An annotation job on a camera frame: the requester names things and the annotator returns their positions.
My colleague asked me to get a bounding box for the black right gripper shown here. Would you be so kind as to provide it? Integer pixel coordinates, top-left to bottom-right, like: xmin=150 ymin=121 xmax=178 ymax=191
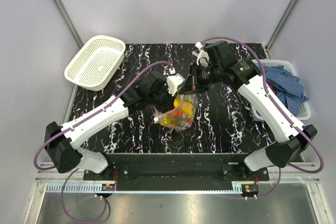
xmin=178 ymin=62 xmax=222 ymax=95

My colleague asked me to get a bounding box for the clear zip top bag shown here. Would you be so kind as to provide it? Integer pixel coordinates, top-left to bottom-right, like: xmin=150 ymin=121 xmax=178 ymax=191
xmin=153 ymin=94 xmax=198 ymax=131

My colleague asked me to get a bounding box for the yellow fake bell pepper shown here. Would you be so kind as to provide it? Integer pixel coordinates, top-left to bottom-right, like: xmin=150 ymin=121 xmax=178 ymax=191
xmin=173 ymin=95 xmax=184 ymax=108

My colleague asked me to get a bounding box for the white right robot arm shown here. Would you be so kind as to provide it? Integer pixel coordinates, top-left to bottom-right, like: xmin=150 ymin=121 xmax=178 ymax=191
xmin=180 ymin=40 xmax=317 ymax=180

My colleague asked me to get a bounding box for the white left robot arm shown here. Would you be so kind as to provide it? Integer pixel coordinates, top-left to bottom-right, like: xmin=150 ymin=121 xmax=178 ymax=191
xmin=45 ymin=71 xmax=184 ymax=180

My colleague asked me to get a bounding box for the white perforated basket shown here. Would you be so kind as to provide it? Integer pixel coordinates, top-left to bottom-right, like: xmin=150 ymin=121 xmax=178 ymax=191
xmin=64 ymin=35 xmax=126 ymax=91

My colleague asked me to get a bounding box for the blue checkered cloth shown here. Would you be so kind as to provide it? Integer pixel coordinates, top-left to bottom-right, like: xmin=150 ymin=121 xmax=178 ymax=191
xmin=264 ymin=65 xmax=309 ymax=115

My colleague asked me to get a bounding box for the white-blue laundry basket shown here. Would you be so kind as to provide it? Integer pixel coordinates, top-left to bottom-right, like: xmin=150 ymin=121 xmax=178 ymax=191
xmin=260 ymin=59 xmax=311 ymax=121

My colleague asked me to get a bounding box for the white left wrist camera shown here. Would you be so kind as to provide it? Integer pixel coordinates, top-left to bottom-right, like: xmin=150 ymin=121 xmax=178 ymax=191
xmin=166 ymin=68 xmax=185 ymax=96

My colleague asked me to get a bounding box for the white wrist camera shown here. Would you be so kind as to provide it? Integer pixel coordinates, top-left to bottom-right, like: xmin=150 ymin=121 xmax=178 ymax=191
xmin=166 ymin=68 xmax=185 ymax=96
xmin=192 ymin=41 xmax=209 ymax=67

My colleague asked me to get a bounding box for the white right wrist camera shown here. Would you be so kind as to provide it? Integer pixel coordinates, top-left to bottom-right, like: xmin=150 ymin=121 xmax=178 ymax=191
xmin=192 ymin=41 xmax=209 ymax=67

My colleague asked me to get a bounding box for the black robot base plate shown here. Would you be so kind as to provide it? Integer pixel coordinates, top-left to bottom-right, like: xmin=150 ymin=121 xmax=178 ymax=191
xmin=83 ymin=153 xmax=270 ymax=183

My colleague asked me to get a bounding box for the aluminium frame rail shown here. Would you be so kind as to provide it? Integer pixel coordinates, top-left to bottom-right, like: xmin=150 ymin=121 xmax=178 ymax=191
xmin=36 ymin=163 xmax=320 ymax=194

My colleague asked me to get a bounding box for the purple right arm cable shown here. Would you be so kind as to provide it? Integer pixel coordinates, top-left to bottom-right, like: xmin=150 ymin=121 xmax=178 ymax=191
xmin=201 ymin=36 xmax=325 ymax=200

